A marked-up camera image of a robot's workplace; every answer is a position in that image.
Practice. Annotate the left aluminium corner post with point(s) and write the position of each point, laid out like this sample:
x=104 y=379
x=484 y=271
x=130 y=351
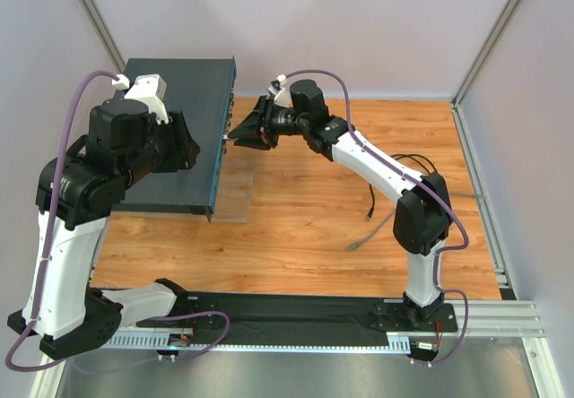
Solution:
x=103 y=33

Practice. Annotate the clear acrylic riser plate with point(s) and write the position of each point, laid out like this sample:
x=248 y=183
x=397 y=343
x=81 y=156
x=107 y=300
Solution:
x=235 y=187

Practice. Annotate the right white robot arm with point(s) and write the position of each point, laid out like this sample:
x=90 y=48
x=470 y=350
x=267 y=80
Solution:
x=421 y=223

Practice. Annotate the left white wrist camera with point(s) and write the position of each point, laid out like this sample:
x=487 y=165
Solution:
x=148 y=89

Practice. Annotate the aluminium rail frame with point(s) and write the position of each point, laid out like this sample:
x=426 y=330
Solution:
x=512 y=327

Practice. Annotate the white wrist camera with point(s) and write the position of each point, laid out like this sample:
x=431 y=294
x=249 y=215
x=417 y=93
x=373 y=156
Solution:
x=148 y=89
x=278 y=91

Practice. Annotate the right aluminium corner post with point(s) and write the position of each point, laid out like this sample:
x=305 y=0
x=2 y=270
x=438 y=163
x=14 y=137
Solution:
x=493 y=38

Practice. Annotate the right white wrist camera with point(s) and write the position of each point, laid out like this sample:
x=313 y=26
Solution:
x=278 y=91

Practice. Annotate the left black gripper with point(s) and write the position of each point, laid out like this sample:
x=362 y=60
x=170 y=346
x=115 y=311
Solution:
x=175 y=142

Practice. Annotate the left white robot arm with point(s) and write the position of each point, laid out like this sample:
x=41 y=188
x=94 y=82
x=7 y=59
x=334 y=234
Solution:
x=76 y=193

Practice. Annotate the aluminium corner post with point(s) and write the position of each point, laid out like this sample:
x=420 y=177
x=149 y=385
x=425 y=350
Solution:
x=493 y=38
x=103 y=33

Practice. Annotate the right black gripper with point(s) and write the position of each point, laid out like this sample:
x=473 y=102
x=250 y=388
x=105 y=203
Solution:
x=265 y=124

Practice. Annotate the grey slotted cable duct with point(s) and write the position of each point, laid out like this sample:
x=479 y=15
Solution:
x=171 y=342

